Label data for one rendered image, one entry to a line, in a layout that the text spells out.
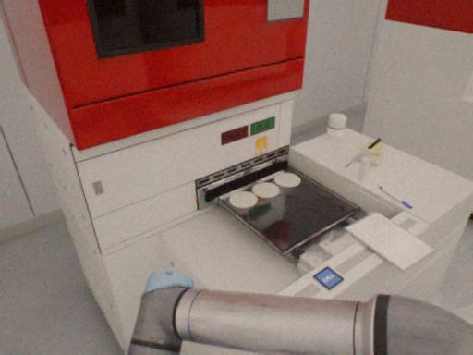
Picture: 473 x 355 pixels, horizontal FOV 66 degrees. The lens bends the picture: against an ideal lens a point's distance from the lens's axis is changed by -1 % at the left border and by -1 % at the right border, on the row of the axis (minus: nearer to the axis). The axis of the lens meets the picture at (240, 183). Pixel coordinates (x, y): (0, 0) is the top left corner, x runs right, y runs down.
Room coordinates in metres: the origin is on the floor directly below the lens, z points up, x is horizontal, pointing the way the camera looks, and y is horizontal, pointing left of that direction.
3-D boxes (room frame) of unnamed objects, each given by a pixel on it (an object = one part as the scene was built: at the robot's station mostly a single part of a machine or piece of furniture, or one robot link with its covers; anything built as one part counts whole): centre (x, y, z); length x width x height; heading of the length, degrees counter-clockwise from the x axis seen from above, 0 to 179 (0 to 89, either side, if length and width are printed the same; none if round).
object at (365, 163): (1.11, -0.42, 1.03); 0.06 x 0.04 x 0.13; 37
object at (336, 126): (1.45, -0.41, 1.01); 0.07 x 0.07 x 0.10
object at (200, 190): (1.21, -0.02, 0.89); 0.44 x 0.02 x 0.10; 127
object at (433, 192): (1.21, -0.53, 0.89); 0.62 x 0.35 x 0.14; 37
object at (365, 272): (0.72, -0.33, 0.89); 0.55 x 0.09 x 0.14; 127
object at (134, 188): (1.11, 0.13, 1.02); 0.82 x 0.03 x 0.40; 127
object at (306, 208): (1.05, -0.16, 0.90); 0.34 x 0.34 x 0.01; 37
